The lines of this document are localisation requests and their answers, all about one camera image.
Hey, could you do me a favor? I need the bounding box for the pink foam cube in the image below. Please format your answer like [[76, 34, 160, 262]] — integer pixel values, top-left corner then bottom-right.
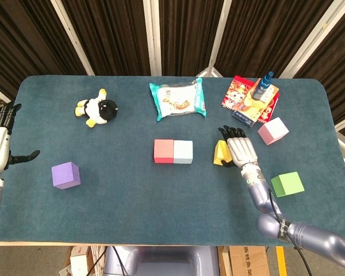
[[257, 116, 290, 146]]

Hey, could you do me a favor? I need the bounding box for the teal white snack bag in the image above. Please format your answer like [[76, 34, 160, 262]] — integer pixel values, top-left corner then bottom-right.
[[148, 76, 207, 122]]

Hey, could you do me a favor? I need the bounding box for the purple foam cube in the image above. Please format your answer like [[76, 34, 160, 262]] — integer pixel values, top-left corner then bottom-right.
[[51, 161, 82, 190]]

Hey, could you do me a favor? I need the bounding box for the green foam cube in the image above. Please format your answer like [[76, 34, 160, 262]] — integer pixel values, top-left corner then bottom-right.
[[270, 171, 305, 198]]

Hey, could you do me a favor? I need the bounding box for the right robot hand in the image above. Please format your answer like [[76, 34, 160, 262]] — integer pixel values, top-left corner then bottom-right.
[[217, 125, 259, 169]]

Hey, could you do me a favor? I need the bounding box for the red cartoon snack packet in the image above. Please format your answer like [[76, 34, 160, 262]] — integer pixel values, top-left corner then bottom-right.
[[220, 75, 280, 124]]

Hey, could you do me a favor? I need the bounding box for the black torso cable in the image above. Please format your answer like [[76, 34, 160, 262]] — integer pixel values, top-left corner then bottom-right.
[[111, 246, 126, 276], [87, 247, 108, 276]]

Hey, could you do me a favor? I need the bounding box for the white cardboard box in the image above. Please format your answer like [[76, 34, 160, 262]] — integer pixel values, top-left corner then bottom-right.
[[70, 246, 93, 276]]

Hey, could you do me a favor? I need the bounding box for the brown cardboard box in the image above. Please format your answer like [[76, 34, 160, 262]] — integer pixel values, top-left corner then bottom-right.
[[228, 246, 271, 276]]

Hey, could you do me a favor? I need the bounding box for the wooden board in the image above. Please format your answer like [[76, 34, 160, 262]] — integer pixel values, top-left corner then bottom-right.
[[220, 246, 233, 276]]

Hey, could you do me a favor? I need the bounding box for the yellow blue snack box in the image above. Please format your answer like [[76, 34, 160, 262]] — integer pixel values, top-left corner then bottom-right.
[[232, 78, 280, 128]]

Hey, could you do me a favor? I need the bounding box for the grey robot torso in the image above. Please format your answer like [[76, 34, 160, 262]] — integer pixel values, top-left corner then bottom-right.
[[103, 246, 221, 276]]

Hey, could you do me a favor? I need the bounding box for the yellow foam cube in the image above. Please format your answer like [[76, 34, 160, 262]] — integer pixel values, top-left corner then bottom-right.
[[213, 139, 233, 166]]

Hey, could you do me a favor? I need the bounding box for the light blue foam cube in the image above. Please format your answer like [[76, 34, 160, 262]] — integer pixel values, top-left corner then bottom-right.
[[172, 140, 194, 165]]

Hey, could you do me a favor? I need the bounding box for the black white plush penguin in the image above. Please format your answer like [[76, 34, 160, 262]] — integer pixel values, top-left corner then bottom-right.
[[74, 88, 119, 129]]

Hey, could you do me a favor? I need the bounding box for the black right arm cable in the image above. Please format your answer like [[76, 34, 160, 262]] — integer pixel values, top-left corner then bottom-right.
[[269, 186, 308, 276]]

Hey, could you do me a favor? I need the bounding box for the teal felt table mat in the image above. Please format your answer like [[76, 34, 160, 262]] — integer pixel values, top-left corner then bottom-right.
[[0, 75, 345, 247]]

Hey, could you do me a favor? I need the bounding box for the red foam cube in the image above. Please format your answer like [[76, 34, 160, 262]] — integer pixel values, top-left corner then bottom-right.
[[154, 139, 175, 164]]

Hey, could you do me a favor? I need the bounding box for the blue spray bottle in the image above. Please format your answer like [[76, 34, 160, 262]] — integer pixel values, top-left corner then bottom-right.
[[250, 71, 275, 101]]

